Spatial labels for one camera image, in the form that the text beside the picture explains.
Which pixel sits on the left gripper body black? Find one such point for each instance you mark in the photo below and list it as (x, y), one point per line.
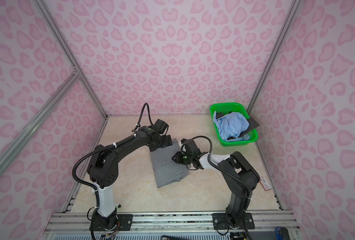
(162, 142)

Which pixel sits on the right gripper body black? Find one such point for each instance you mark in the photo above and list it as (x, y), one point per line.
(183, 158)

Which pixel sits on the grey long sleeve shirt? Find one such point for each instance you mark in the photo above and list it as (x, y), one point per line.
(166, 171)

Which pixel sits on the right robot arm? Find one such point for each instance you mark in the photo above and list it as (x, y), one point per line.
(239, 175)

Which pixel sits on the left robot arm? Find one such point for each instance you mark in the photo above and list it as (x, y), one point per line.
(103, 170)

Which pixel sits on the light blue shirt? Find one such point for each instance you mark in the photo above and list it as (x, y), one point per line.
(230, 124)

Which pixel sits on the green plastic basket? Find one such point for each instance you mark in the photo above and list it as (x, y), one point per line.
(233, 125)

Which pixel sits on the black shirt in basket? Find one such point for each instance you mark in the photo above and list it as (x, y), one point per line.
(252, 123)

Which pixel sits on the red white label card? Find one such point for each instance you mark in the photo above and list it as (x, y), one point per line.
(265, 184)

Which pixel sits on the blue tool at edge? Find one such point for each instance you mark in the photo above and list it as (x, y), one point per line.
(282, 233)

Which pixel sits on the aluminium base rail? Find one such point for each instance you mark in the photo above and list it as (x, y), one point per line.
(265, 218)

